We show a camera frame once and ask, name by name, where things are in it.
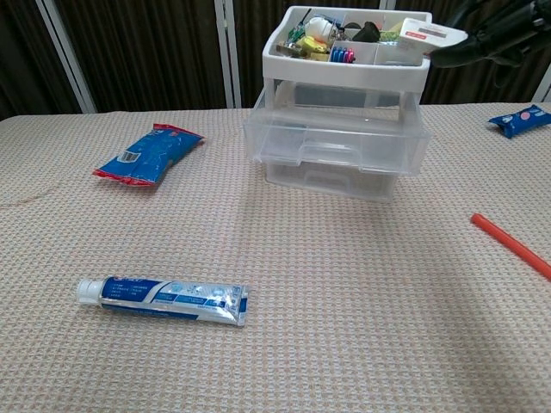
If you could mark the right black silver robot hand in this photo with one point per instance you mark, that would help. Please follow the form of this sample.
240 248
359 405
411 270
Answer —
495 36

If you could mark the small white red-print box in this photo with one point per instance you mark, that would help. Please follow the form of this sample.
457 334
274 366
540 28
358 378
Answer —
426 32

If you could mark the clear plastic drawer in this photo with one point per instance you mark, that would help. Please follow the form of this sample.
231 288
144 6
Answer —
292 180
387 150

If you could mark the small blue snack packet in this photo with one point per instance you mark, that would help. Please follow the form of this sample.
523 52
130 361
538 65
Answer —
516 120

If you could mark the yellow sponge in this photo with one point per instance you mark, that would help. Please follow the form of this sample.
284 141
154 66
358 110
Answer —
391 26

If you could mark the blue green small packet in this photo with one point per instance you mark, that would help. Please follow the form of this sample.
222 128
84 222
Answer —
389 37

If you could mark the black lump item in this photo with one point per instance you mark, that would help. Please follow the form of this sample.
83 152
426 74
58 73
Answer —
366 31

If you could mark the coloured disc stack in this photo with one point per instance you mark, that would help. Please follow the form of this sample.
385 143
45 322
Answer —
342 54

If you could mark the metal keyring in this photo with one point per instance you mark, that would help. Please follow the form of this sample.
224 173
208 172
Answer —
339 29

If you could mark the white round small item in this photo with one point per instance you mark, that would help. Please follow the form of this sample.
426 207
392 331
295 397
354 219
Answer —
317 26

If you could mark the yellow small toy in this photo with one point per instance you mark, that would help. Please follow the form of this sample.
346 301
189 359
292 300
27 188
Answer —
312 45

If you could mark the green patterned small item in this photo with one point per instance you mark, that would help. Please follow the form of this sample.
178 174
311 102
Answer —
297 31

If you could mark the red plastic stick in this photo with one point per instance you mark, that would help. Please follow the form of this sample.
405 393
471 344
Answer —
512 245

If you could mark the beige woven tablecloth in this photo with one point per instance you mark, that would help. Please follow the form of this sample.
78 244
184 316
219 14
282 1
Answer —
301 266

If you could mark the blue red-edged snack bag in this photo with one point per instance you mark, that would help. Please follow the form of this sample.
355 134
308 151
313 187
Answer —
148 155

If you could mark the blue white toothpaste tube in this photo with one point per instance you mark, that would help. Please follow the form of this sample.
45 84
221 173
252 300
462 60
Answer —
172 299

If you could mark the grey metal frame post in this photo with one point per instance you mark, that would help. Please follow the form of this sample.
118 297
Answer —
544 86
227 53
387 3
66 56

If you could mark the white organizer tray with items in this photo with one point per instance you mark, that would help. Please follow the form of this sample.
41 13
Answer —
344 73

